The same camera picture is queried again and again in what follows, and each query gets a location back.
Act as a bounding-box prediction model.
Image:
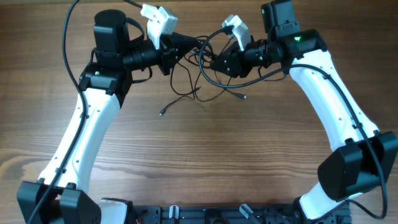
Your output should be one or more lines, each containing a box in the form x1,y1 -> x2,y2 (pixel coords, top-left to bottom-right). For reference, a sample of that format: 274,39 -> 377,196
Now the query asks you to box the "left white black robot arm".
17,4 -> 197,223

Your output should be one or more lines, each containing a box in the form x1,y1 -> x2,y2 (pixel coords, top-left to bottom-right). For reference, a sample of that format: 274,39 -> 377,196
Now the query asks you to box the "thin black usb cable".
159,34 -> 218,117

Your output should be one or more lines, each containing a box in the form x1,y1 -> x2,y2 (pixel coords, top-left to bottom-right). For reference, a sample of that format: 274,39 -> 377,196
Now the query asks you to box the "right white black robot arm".
210,1 -> 397,223

